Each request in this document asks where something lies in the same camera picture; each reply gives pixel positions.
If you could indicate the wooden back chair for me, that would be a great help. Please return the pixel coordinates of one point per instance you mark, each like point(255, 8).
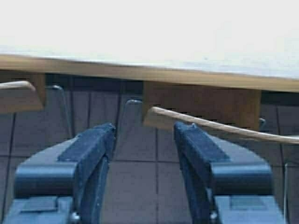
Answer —
point(23, 96)
point(163, 118)

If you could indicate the long wooden counter table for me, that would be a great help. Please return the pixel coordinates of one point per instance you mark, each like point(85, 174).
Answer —
point(232, 78)

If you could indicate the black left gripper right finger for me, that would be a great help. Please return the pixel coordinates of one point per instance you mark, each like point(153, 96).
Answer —
point(225, 183)

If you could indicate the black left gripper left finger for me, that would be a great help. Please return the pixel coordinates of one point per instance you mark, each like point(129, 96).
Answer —
point(65, 183)

